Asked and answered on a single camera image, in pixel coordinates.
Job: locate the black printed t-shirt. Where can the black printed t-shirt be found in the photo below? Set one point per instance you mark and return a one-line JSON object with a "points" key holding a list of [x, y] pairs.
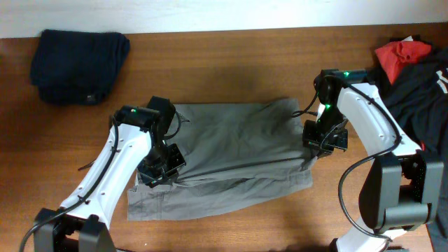
{"points": [[418, 102]]}

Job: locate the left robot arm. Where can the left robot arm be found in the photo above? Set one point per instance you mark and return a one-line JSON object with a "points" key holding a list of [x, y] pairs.
{"points": [[136, 143]]}

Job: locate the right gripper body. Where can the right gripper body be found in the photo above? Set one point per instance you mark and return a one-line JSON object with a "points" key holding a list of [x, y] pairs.
{"points": [[324, 136]]}

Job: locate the grey shorts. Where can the grey shorts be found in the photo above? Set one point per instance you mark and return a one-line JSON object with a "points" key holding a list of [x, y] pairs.
{"points": [[236, 156]]}

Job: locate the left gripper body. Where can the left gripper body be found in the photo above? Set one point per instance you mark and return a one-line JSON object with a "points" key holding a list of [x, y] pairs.
{"points": [[161, 164]]}

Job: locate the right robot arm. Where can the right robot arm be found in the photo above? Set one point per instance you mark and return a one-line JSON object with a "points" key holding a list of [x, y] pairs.
{"points": [[401, 190]]}

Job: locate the red garment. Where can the red garment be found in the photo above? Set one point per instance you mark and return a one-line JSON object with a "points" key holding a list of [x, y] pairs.
{"points": [[395, 56]]}

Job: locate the folded navy blue garment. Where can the folded navy blue garment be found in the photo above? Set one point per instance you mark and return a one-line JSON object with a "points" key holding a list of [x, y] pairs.
{"points": [[74, 67]]}

